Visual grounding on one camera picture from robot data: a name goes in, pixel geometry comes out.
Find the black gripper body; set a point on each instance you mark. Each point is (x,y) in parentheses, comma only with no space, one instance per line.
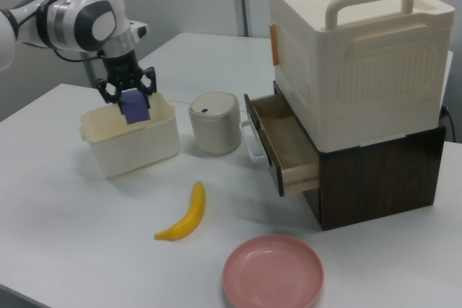
(122,70)

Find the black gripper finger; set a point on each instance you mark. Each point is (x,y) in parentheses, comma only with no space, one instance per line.
(108,91)
(149,82)

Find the purple foam cube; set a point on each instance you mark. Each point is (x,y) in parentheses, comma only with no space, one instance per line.
(135,107)

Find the white grey Franka robot arm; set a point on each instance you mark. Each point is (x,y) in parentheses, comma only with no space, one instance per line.
(90,8)

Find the cream open plastic box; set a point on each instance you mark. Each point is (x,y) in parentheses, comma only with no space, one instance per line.
(133,149)

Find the cream mini trash bin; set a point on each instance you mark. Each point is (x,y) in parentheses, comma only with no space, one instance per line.
(214,127)

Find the yellow plastic banana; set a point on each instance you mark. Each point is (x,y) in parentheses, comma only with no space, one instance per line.
(189,216)

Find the pink plastic plate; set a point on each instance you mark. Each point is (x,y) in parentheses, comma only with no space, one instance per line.
(272,272)

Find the dark wooden cabinet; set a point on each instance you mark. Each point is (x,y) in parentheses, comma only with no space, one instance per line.
(379,185)

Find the black camera stand pole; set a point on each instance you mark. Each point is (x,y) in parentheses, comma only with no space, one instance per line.
(91,73)

